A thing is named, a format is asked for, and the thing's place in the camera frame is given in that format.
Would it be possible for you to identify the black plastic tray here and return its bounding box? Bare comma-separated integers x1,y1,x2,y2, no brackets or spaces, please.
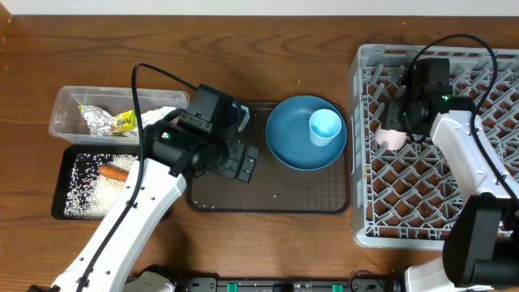
51,144,138,221

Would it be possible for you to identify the pink cup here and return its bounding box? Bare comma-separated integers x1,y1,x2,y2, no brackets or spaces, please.
375,126,407,150

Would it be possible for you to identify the white tissue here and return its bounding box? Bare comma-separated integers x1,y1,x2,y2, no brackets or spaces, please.
141,106,176,127

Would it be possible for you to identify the dark blue plate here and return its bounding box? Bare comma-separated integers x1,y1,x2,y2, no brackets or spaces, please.
265,95,347,171

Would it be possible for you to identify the light blue cup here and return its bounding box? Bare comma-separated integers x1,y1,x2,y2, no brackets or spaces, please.
309,109,342,147

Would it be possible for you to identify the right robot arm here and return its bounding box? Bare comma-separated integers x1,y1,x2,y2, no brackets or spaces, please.
375,58,518,291

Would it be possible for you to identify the orange carrot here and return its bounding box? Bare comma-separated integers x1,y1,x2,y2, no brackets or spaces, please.
98,165,128,182

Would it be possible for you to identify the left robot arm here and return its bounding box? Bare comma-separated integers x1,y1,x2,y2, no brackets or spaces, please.
47,84,258,291

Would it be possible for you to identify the spilled white rice pile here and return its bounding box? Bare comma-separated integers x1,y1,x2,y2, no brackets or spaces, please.
63,153,136,220

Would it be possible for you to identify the grey dishwasher rack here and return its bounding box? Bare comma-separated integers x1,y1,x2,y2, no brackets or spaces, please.
347,44,518,251

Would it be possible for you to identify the foil and green wrapper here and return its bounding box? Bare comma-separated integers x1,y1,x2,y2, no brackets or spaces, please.
78,105,136,136

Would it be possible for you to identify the clear plastic bin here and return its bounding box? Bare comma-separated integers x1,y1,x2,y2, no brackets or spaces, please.
49,86,190,145

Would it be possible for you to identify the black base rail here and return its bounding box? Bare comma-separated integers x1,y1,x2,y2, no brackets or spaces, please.
125,276,406,292

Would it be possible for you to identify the brown serving tray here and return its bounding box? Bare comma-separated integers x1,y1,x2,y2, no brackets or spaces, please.
186,102,350,214

